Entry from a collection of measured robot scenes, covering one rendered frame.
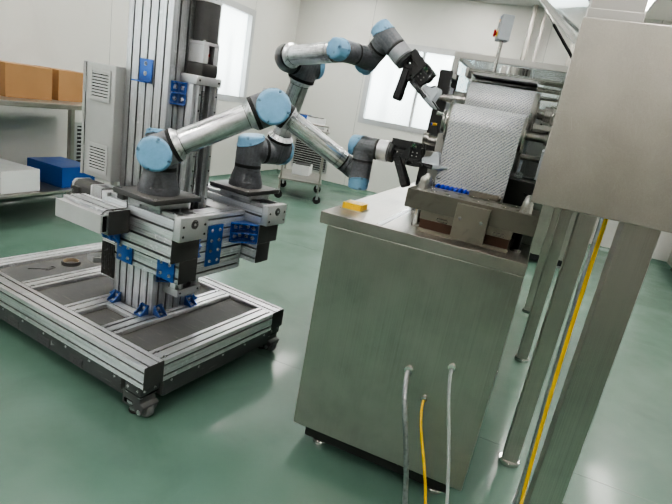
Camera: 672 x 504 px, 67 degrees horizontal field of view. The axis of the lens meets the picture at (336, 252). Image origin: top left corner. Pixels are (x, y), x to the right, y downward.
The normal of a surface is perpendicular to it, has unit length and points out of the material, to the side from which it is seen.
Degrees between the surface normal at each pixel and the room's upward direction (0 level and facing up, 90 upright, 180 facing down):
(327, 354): 90
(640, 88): 90
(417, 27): 90
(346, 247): 90
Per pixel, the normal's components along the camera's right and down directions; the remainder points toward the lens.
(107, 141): -0.50, 0.16
